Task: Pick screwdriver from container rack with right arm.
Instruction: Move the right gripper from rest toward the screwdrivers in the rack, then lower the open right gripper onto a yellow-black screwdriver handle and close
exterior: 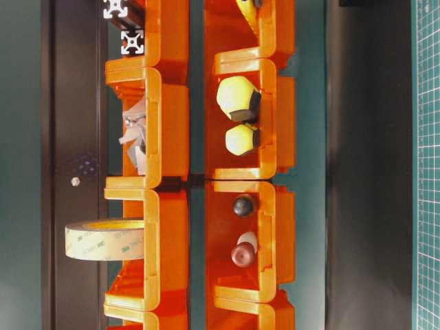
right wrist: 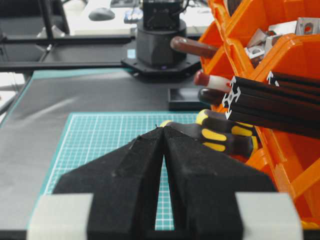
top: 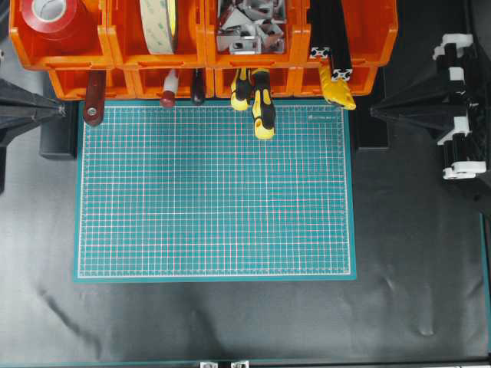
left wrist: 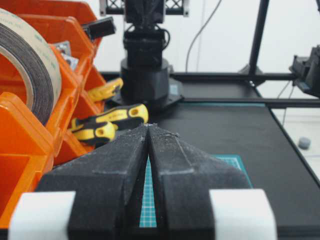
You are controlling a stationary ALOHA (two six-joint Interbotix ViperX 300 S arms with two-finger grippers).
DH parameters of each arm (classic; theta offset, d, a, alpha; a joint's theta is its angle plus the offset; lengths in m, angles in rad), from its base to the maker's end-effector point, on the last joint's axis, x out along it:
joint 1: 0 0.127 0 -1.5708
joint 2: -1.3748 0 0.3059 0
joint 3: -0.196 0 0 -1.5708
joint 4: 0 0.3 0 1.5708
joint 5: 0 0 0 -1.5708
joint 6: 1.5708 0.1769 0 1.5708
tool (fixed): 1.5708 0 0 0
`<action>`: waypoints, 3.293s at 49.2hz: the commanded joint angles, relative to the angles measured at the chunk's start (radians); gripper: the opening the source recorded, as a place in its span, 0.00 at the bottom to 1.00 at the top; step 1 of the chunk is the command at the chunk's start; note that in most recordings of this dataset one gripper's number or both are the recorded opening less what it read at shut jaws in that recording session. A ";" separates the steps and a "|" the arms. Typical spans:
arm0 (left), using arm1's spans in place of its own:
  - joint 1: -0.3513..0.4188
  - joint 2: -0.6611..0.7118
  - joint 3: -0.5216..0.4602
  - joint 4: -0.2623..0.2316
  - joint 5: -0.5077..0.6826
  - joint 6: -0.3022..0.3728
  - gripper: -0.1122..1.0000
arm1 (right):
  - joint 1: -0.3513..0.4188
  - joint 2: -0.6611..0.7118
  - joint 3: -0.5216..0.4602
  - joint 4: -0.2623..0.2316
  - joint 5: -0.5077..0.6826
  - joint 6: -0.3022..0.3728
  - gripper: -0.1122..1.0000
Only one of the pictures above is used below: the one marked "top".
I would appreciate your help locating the long yellow black screwdriver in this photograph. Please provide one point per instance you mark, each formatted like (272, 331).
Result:
(263, 109)

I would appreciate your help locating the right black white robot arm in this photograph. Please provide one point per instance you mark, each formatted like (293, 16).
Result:
(454, 107)

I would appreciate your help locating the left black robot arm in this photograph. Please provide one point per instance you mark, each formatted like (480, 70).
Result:
(21, 111)

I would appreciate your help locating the black rack base block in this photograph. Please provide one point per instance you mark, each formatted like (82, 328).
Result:
(58, 139)

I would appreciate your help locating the green cutting mat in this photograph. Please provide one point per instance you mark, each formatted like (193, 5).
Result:
(189, 194)

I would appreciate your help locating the orange lower bin centre right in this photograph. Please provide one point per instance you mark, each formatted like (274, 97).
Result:
(282, 82)

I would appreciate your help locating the orange bin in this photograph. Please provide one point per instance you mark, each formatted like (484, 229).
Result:
(72, 84)
(371, 28)
(295, 42)
(149, 82)
(282, 82)
(127, 42)
(307, 81)
(87, 49)

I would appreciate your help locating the yellow utility knife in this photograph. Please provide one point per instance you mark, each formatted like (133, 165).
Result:
(334, 87)

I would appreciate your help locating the orange lower bin centre left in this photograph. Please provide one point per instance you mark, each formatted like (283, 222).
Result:
(149, 82)

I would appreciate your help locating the pile of metal corner brackets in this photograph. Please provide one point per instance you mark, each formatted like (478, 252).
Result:
(251, 27)

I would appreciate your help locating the orange lower bin far right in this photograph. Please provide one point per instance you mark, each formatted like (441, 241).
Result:
(307, 81)

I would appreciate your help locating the black aluminium extrusion lower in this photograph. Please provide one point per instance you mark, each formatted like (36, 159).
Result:
(341, 66)

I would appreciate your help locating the black aluminium extrusion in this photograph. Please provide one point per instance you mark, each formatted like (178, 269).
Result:
(320, 30)
(341, 66)

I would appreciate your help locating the orange upper bin centre right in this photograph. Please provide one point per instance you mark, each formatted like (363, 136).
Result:
(295, 42)

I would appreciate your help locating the orange upper bin centre left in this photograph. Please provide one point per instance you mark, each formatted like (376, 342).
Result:
(127, 42)

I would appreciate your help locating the black aluminium extrusion upper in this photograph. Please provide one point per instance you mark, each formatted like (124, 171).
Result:
(320, 30)

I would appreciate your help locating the beige double-sided tape roll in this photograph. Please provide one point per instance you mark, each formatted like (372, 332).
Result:
(159, 21)

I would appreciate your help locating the orange upper bin far right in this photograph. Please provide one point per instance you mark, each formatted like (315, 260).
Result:
(371, 28)

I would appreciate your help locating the orange lower bin far left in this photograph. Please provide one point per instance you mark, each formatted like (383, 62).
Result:
(72, 84)

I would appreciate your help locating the orange upper bin far left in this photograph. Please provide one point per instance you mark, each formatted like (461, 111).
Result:
(87, 49)

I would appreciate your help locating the red tape roll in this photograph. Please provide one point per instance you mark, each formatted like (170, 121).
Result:
(54, 20)

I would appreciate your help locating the white red handle tool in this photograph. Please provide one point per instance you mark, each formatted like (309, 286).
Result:
(170, 88)

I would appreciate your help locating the dark brown round handle tool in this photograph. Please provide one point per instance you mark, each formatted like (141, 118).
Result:
(197, 88)

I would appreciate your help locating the dark red flat handle tool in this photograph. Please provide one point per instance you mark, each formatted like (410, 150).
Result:
(95, 98)

